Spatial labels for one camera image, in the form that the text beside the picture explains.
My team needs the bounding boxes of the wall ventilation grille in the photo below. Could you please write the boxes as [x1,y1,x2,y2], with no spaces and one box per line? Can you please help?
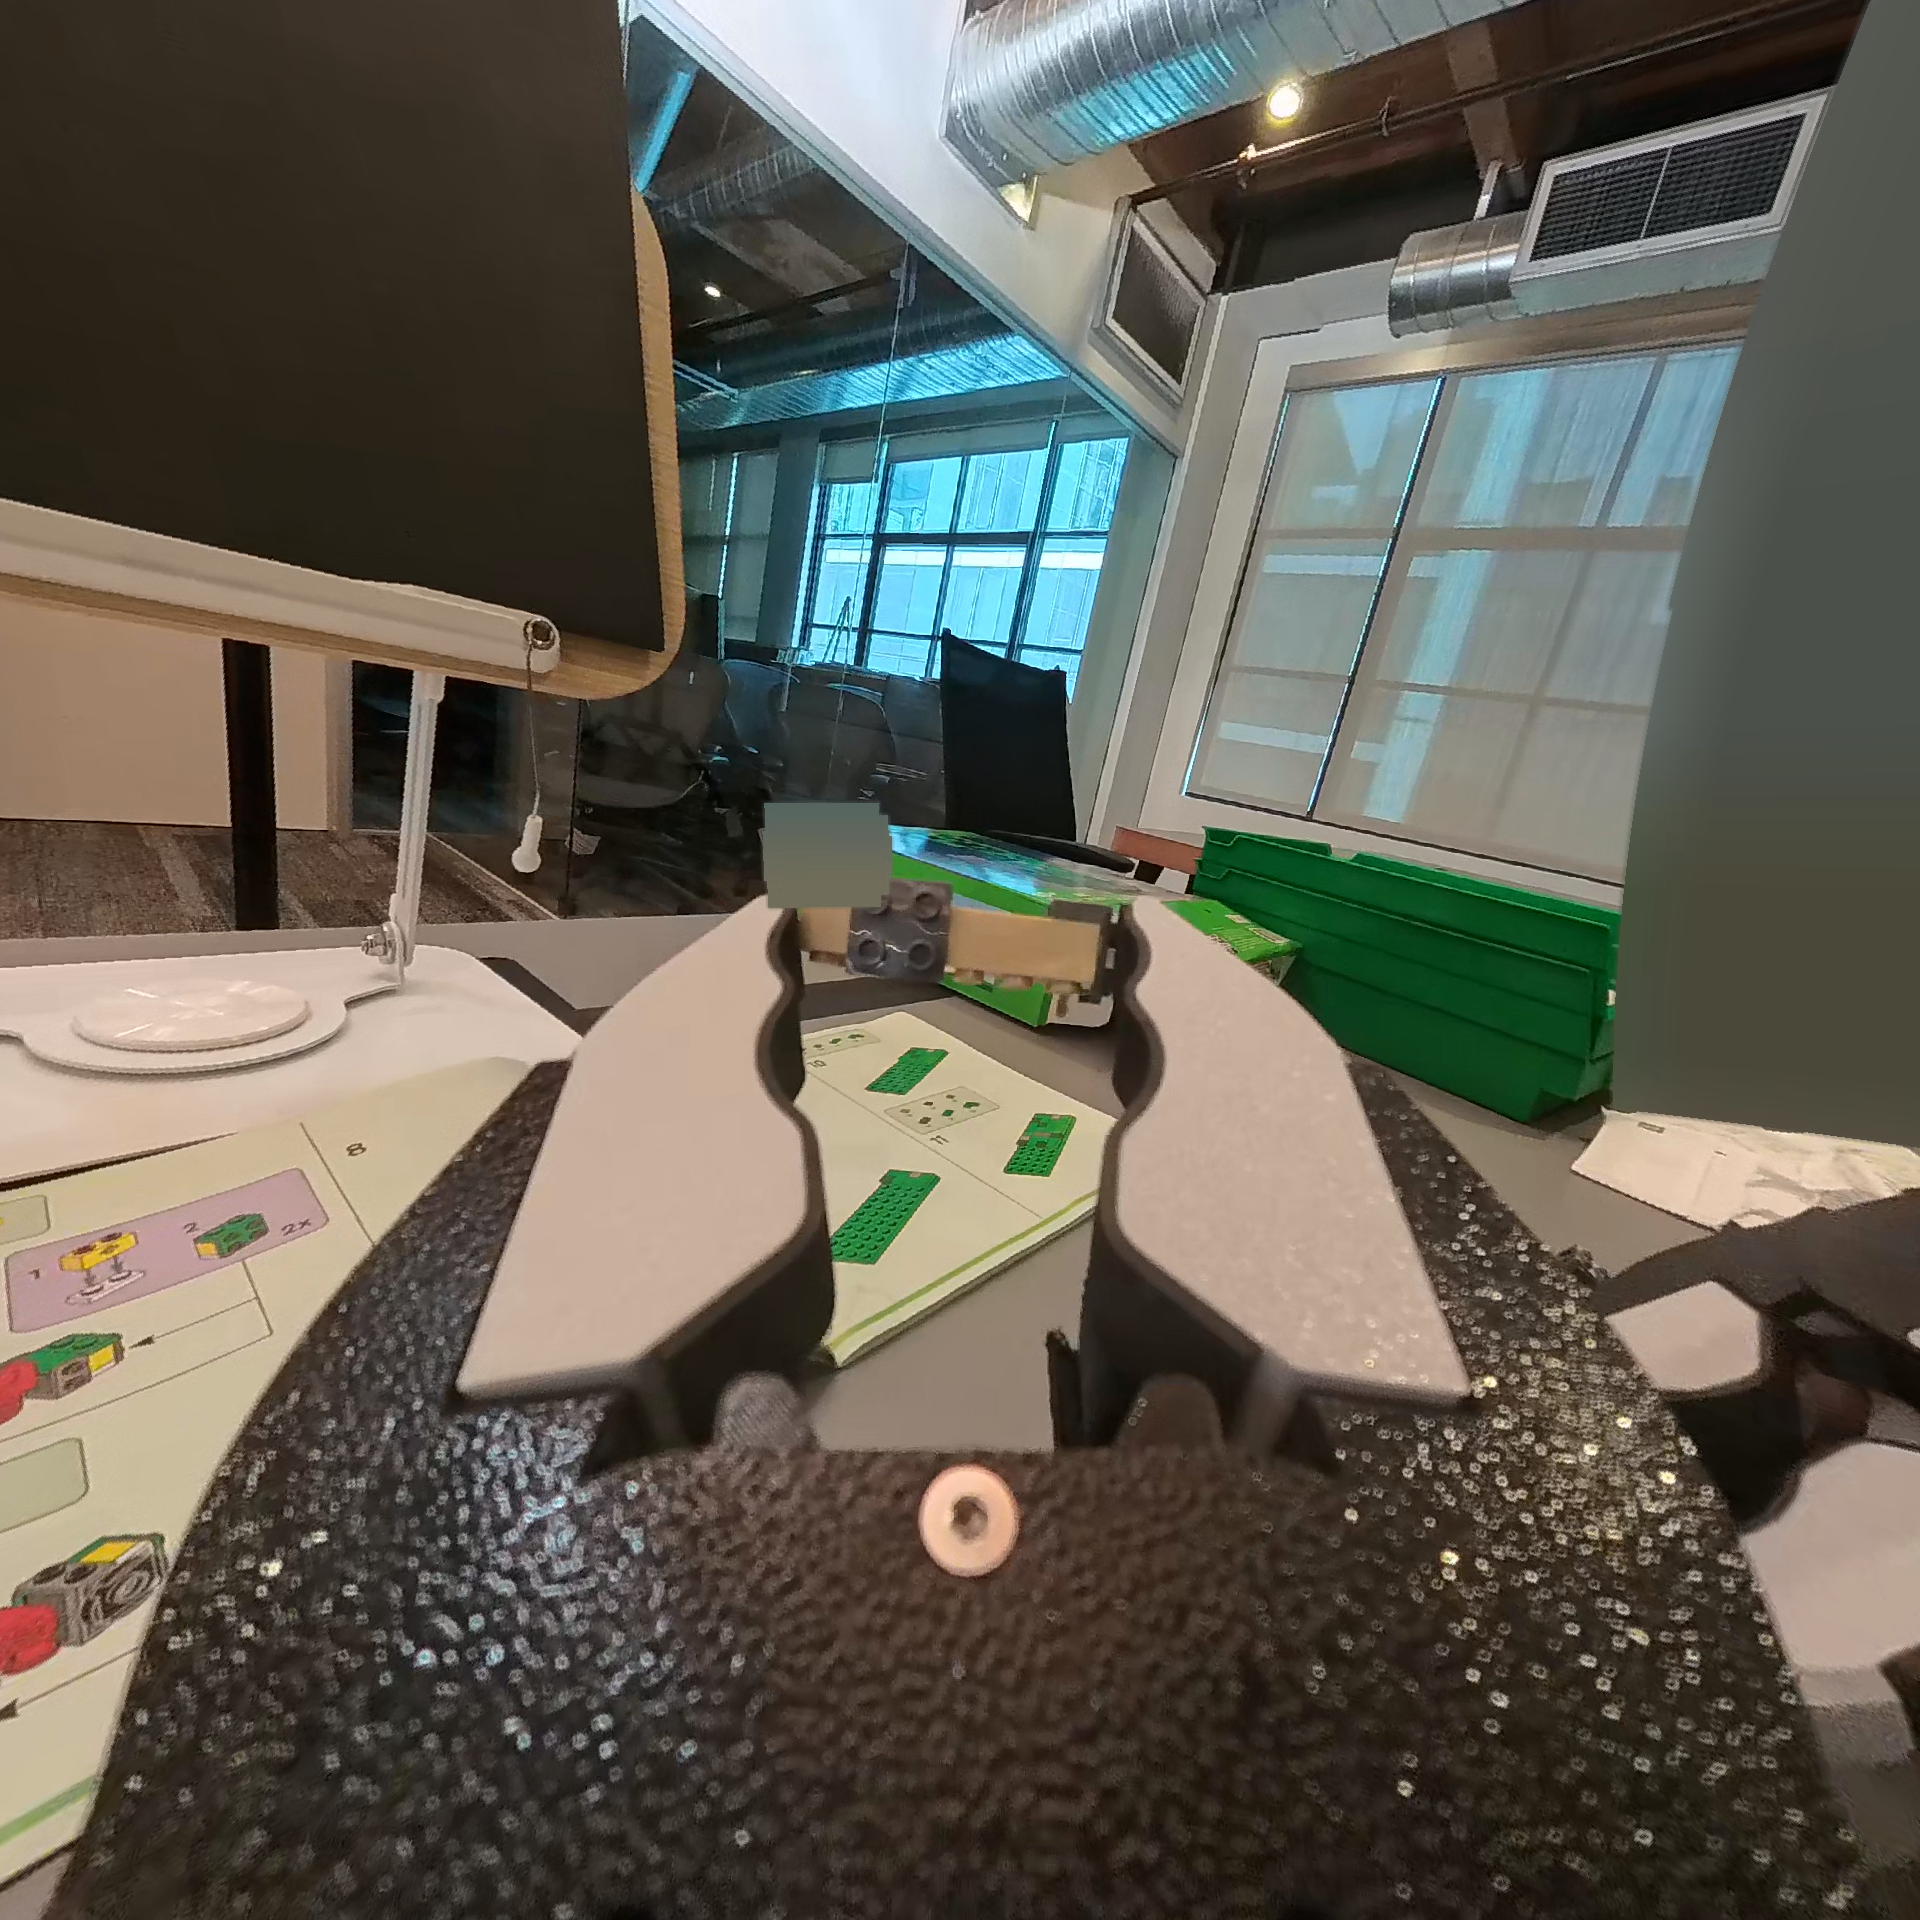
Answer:
[1094,195,1215,401]

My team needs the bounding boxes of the distant grid window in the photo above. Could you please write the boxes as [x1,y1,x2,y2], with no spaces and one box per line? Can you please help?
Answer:
[802,428,1133,678]

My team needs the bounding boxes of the white pull cord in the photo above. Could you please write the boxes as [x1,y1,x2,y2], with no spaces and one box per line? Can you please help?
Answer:
[510,618,561,875]

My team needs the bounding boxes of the large window with blinds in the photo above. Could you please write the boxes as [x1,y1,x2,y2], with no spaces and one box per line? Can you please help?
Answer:
[1184,337,1747,888]

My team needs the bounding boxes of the silver ceiling duct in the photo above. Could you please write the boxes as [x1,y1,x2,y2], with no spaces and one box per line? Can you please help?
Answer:
[941,0,1502,183]

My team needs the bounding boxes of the tan and grey brick assembly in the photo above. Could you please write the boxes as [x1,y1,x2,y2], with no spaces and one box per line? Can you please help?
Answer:
[795,883,1123,1028]

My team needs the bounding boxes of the grey desk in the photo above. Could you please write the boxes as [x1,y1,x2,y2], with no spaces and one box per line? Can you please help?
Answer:
[0,884,1920,1920]

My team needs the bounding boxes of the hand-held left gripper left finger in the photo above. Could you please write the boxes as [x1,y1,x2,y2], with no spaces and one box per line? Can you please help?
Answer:
[454,897,837,1472]

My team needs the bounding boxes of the stack of green plastic crates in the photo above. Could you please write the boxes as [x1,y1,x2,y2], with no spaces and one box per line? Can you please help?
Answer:
[1190,825,1624,1124]

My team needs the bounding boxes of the white plastic bag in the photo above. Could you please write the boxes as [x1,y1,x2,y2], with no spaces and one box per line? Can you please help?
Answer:
[1573,1111,1920,1234]

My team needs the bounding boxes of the dark mesh office chairs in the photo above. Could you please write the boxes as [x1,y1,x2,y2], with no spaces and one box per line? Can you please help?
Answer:
[576,651,938,904]

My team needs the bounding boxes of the black post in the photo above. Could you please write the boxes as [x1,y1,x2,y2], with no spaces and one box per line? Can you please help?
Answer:
[221,639,283,934]

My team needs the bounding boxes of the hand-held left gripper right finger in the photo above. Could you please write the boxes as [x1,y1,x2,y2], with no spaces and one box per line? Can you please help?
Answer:
[1047,897,1472,1465]

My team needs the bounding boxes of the silver duct section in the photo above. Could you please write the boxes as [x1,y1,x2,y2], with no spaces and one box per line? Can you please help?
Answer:
[1386,211,1530,339]

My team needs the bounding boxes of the white air vent unit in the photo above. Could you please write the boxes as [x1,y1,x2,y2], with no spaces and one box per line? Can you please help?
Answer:
[1505,90,1823,280]

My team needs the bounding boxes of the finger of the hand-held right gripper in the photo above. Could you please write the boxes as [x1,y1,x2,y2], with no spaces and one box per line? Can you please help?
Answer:
[1600,1230,1789,1403]

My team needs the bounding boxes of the green toy box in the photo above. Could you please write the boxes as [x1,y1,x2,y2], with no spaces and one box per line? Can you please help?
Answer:
[883,825,1305,1028]

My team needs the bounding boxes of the black panel with wooden edge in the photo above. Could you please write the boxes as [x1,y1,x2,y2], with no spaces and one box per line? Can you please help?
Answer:
[0,0,687,699]

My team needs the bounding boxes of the white metal stand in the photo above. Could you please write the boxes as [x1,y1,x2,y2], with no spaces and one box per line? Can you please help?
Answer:
[0,498,577,1187]

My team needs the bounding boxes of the white round disc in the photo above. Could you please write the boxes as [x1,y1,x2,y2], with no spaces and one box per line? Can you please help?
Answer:
[70,978,313,1051]

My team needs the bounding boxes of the open brick instruction booklet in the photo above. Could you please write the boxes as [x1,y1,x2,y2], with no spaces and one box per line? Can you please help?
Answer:
[0,1008,1119,1899]

